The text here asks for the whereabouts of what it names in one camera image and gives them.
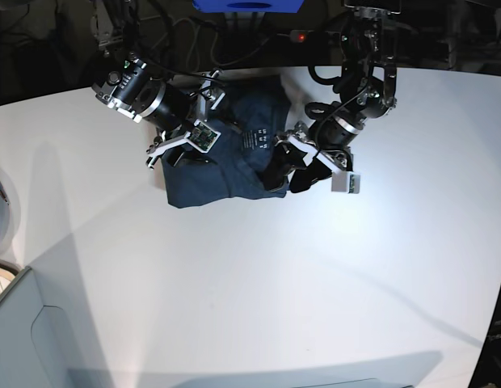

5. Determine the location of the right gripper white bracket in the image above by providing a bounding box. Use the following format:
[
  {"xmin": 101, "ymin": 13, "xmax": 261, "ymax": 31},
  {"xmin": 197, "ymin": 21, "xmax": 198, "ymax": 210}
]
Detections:
[{"xmin": 144, "ymin": 69, "xmax": 227, "ymax": 171}]

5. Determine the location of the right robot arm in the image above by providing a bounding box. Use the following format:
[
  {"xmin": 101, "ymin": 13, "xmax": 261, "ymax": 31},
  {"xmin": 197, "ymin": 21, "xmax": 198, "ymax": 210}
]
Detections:
[{"xmin": 91, "ymin": 1, "xmax": 225, "ymax": 168}]

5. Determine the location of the black power strip red switch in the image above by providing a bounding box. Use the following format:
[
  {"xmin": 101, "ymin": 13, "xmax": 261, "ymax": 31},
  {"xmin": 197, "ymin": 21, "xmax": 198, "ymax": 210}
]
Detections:
[{"xmin": 288, "ymin": 29, "xmax": 314, "ymax": 44}]

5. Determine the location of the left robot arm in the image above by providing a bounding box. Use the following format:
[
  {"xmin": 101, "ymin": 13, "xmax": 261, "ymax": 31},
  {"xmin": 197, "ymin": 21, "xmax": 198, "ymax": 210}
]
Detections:
[{"xmin": 259, "ymin": 1, "xmax": 402, "ymax": 194}]

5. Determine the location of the white cable on floor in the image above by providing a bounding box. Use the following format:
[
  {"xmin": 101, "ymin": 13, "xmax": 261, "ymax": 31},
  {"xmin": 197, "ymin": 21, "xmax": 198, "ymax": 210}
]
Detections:
[{"xmin": 175, "ymin": 15, "xmax": 267, "ymax": 70}]

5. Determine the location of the blue box on stand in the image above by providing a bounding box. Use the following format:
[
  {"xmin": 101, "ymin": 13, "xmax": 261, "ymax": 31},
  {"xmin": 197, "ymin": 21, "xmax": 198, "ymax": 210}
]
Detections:
[{"xmin": 192, "ymin": 0, "xmax": 304, "ymax": 14}]

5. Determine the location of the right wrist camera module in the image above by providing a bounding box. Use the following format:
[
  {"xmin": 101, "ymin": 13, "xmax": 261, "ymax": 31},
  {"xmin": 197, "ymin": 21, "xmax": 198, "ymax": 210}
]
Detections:
[{"xmin": 187, "ymin": 120, "xmax": 221, "ymax": 154}]

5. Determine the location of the dark blue T-shirt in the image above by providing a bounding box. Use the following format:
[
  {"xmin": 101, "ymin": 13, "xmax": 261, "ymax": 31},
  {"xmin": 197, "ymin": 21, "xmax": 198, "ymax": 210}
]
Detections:
[{"xmin": 162, "ymin": 75, "xmax": 291, "ymax": 209}]

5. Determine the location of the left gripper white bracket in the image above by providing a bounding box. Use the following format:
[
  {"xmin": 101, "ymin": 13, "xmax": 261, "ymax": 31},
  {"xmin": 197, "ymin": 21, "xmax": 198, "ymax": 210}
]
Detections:
[{"xmin": 261, "ymin": 120, "xmax": 353, "ymax": 192}]

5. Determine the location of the grey cabinet corner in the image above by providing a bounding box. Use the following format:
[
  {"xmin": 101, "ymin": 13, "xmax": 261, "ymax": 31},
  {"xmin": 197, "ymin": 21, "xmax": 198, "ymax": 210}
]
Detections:
[{"xmin": 0, "ymin": 265, "xmax": 110, "ymax": 388}]

